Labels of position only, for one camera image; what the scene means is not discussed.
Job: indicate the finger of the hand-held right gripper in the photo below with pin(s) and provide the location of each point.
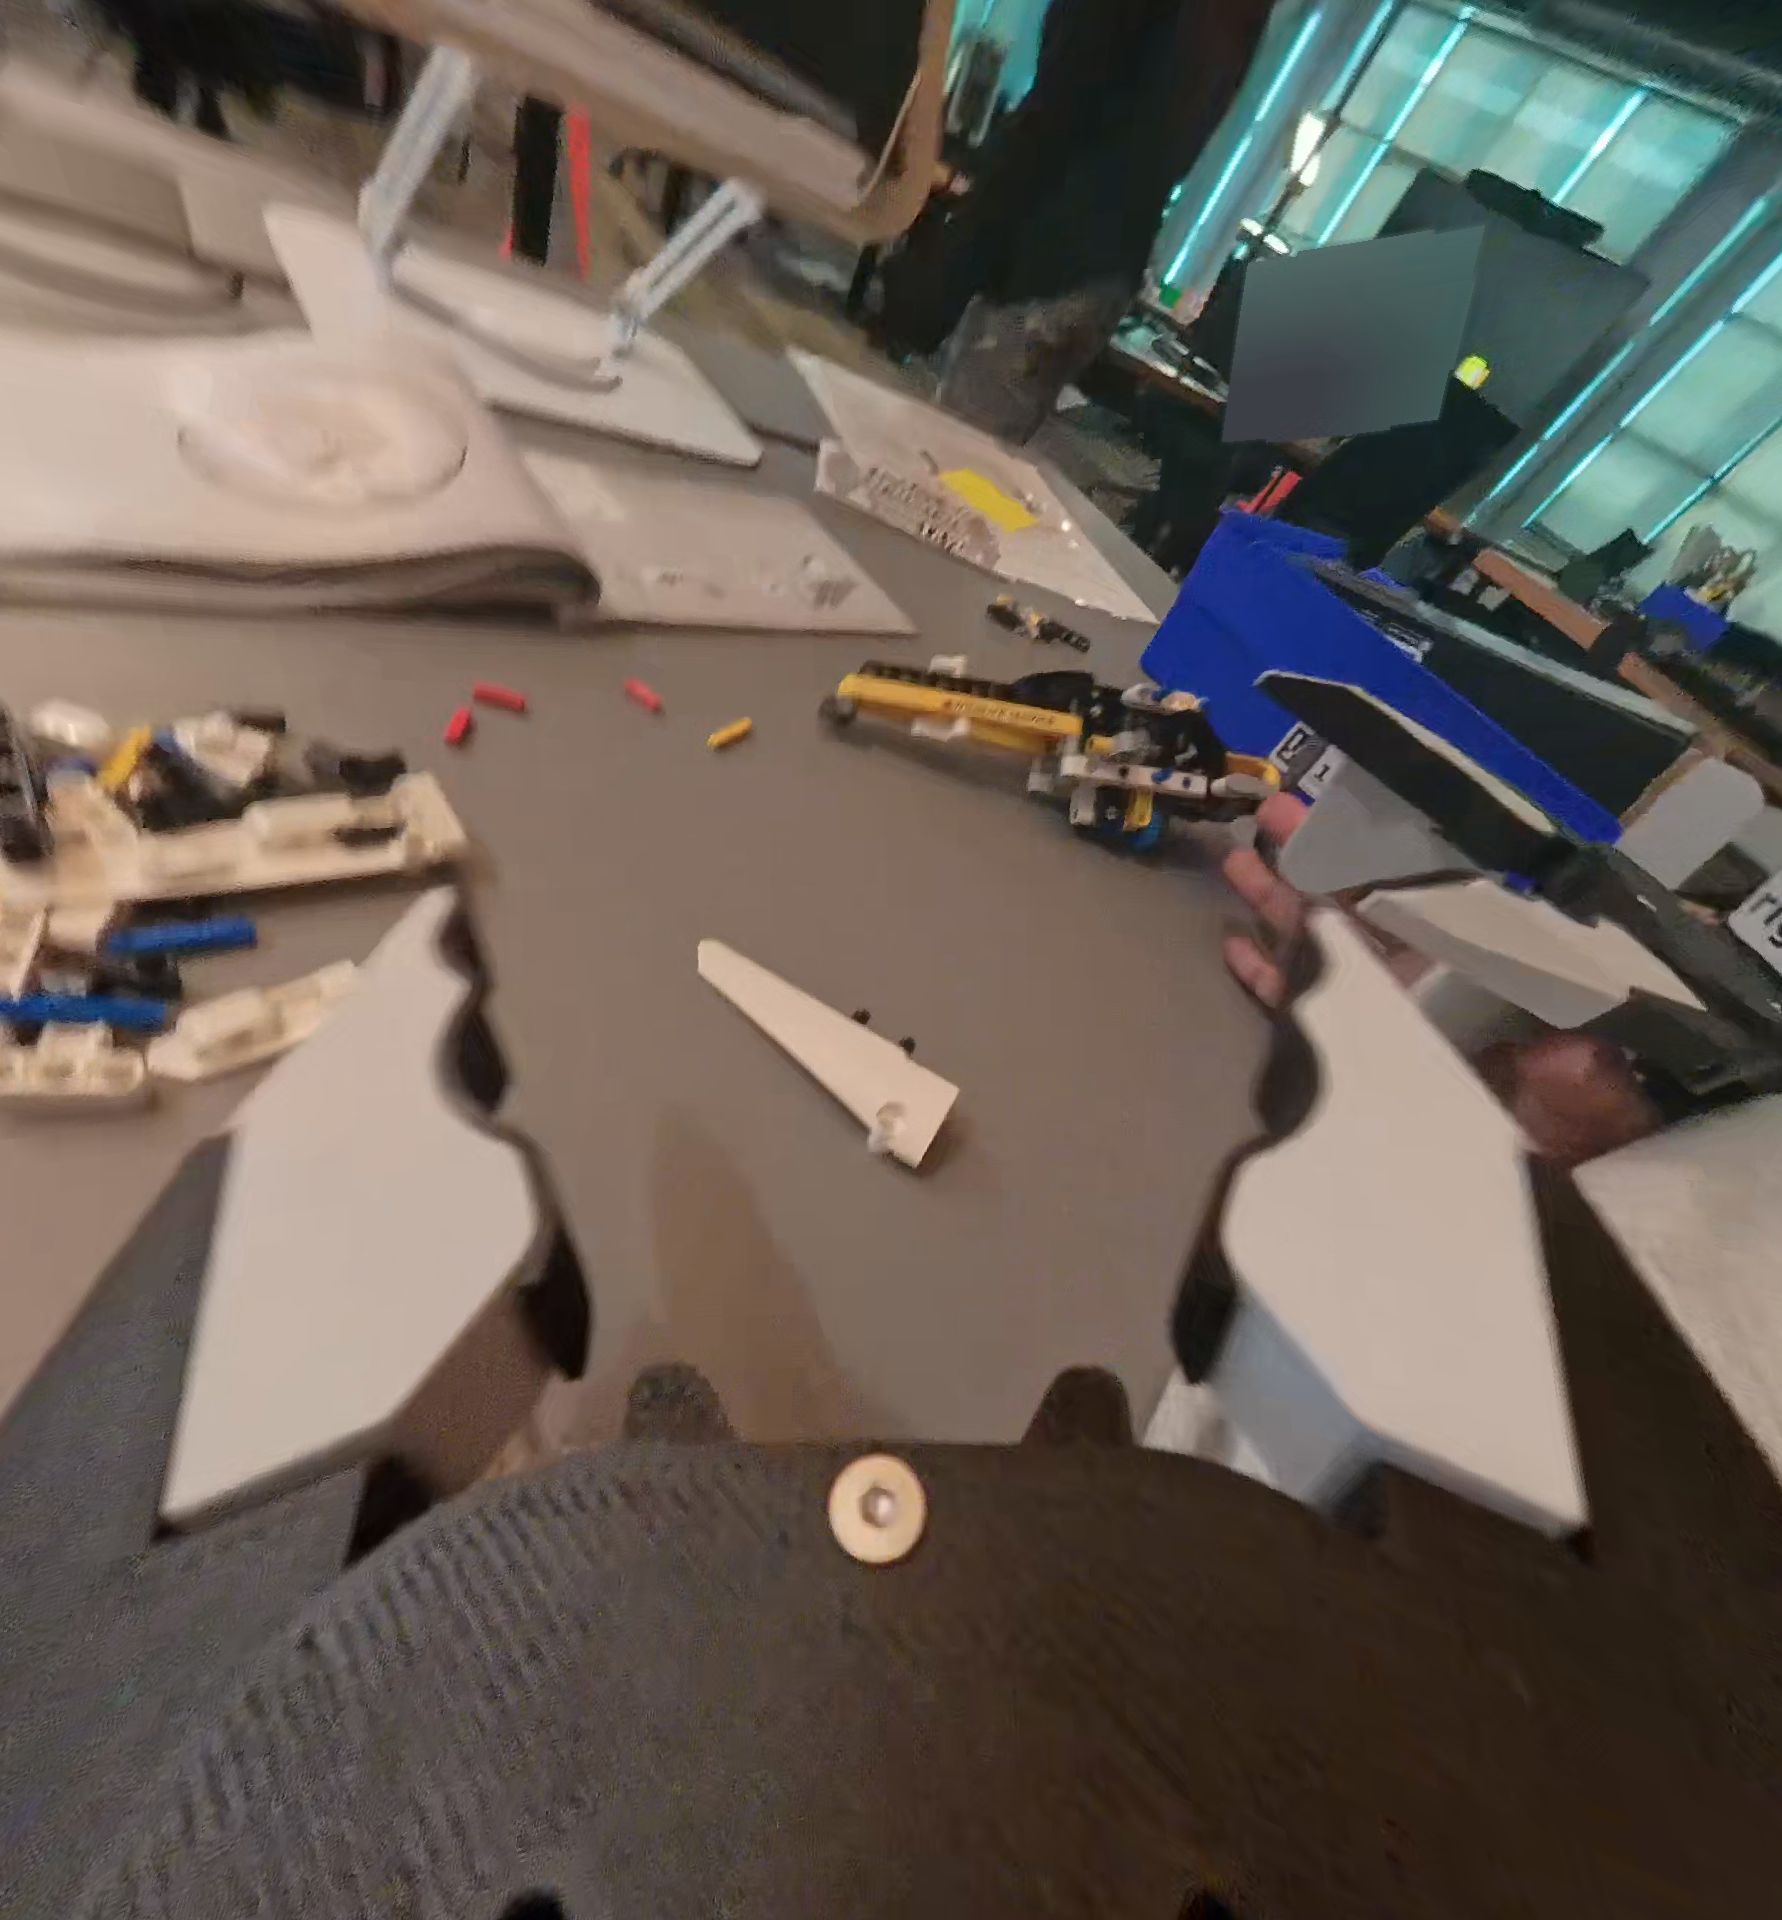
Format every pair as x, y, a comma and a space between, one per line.
1373, 840
1538, 960

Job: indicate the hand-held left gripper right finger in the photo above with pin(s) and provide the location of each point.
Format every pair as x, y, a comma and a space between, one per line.
1401, 1231

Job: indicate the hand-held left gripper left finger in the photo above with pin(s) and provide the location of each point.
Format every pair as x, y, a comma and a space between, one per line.
336, 1231

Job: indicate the white lego wing panel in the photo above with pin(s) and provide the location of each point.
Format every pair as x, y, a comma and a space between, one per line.
832, 1051

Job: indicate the small black lego assembly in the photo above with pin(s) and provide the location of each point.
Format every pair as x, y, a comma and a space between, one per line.
1039, 623

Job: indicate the pile of lego pieces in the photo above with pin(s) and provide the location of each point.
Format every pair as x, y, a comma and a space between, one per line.
200, 855

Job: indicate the yellow lego plane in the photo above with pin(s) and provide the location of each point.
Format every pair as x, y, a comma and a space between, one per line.
983, 722

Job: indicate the blue storage bin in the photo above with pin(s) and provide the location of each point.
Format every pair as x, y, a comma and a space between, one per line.
1236, 632

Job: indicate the white paper sheet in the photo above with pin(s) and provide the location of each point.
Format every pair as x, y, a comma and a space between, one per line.
1086, 563

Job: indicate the yellow sticky note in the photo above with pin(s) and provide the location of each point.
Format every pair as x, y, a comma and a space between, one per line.
987, 502

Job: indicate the open instruction booklet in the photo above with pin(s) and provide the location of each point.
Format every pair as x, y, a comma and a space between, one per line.
232, 450

